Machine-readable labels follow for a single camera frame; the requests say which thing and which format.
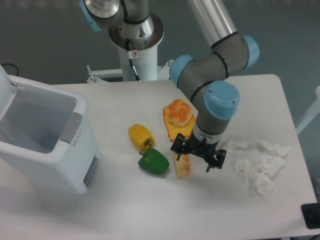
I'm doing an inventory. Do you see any black cable on floor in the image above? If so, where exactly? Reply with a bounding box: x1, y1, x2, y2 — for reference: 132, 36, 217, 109
0, 63, 20, 76

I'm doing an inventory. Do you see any yellow bell pepper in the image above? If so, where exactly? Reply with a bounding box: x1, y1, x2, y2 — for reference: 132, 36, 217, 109
128, 124, 155, 153

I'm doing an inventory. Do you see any black device at edge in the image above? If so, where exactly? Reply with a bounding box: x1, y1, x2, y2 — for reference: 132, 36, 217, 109
301, 202, 320, 229

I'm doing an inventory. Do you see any crumpled tissue middle right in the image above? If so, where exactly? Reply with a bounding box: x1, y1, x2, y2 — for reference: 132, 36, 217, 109
258, 155, 285, 177

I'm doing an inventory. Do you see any orange toast slice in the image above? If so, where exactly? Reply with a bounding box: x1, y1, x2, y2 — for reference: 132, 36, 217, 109
162, 105, 196, 142

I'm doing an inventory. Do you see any white frame at right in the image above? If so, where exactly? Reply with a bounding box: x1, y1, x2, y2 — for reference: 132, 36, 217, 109
295, 86, 320, 135

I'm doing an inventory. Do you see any rectangular bread stick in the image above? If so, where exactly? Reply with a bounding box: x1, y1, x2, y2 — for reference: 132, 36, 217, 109
173, 153, 191, 178

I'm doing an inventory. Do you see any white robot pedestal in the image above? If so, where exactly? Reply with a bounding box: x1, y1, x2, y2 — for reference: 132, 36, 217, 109
87, 46, 174, 83

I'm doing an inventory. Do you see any green bell pepper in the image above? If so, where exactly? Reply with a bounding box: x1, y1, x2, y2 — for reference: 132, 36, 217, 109
138, 148, 170, 175

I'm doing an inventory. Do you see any crumpled tissue upper left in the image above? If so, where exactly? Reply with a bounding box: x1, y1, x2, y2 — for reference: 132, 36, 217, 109
223, 139, 249, 153

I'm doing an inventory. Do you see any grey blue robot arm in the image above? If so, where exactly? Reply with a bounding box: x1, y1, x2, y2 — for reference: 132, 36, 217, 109
79, 0, 259, 169

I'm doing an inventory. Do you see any white trash bin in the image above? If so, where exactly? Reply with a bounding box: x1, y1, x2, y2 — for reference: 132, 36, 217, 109
0, 70, 101, 195

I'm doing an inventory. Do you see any crumpled tissue bottom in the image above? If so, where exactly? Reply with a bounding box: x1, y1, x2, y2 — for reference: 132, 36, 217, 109
253, 172, 274, 199

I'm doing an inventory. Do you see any black cable on pedestal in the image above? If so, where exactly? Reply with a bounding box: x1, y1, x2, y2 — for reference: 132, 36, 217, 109
125, 38, 142, 82

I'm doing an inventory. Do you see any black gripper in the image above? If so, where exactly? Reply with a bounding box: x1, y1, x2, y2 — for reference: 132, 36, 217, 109
170, 133, 227, 172

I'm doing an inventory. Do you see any crumpled tissue middle left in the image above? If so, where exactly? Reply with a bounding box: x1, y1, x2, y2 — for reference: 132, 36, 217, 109
234, 158, 254, 179

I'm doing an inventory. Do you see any round knotted bread roll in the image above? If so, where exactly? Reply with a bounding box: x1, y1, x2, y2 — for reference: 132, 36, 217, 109
164, 98, 193, 127

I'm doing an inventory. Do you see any crumpled tissue upper right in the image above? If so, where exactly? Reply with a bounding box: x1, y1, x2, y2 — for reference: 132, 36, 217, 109
258, 139, 291, 157

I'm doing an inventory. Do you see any crumpled tissue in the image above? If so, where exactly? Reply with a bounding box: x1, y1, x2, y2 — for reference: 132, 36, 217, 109
253, 172, 274, 199
258, 155, 285, 177
223, 139, 249, 153
234, 158, 254, 179
258, 139, 291, 157

